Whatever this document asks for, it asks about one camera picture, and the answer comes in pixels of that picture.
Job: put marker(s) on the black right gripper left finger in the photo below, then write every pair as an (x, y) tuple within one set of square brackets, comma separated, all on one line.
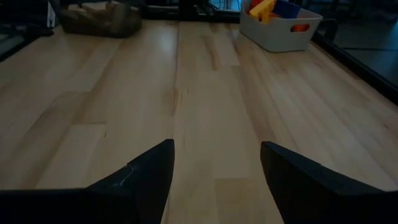
[(149, 180)]

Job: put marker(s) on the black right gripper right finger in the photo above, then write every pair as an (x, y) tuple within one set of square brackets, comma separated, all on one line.
[(304, 193)]

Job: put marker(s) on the white plastic bin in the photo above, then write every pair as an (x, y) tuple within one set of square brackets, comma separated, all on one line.
[(276, 37)]

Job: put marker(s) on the dark smoked plastic bin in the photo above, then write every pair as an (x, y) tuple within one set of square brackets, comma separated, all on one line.
[(99, 25)]

